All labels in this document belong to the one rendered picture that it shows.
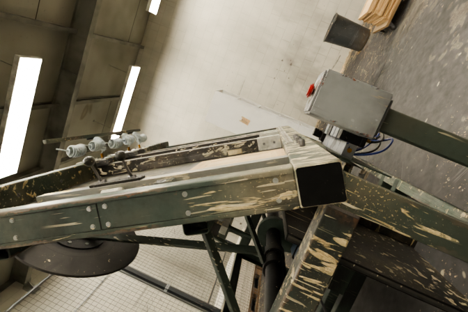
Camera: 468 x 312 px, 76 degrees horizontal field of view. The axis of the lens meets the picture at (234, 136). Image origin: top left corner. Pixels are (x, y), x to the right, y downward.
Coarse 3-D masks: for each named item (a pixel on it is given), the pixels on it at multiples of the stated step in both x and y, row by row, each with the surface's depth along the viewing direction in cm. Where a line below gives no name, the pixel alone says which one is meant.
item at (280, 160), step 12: (204, 168) 109; (216, 168) 104; (228, 168) 104; (240, 168) 103; (252, 168) 103; (144, 180) 108; (156, 180) 107; (180, 180) 106; (72, 192) 111; (84, 192) 111; (96, 192) 110
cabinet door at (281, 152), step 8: (264, 152) 142; (272, 152) 136; (280, 152) 132; (208, 160) 148; (216, 160) 143; (224, 160) 140; (232, 160) 135; (240, 160) 130; (248, 160) 126; (192, 168) 131; (200, 168) 127
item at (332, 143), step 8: (328, 128) 127; (336, 128) 112; (320, 136) 143; (328, 136) 132; (336, 136) 107; (344, 136) 103; (352, 136) 102; (360, 136) 102; (376, 136) 117; (320, 144) 126; (328, 144) 126; (336, 144) 113; (344, 144) 103; (352, 144) 101; (360, 144) 102; (368, 144) 118; (336, 152) 108; (344, 152) 102; (352, 152) 101; (368, 152) 107; (376, 152) 102; (352, 160) 99; (360, 160) 131; (368, 168) 98
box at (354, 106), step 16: (320, 80) 75; (336, 80) 73; (352, 80) 73; (320, 96) 74; (336, 96) 74; (352, 96) 73; (368, 96) 73; (384, 96) 72; (304, 112) 86; (320, 112) 74; (336, 112) 74; (352, 112) 73; (368, 112) 73; (384, 112) 72; (352, 128) 74; (368, 128) 73
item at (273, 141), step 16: (224, 144) 166; (240, 144) 165; (256, 144) 164; (272, 144) 163; (96, 160) 173; (112, 160) 180; (128, 160) 173; (144, 160) 172; (160, 160) 171; (176, 160) 170; (192, 160) 169
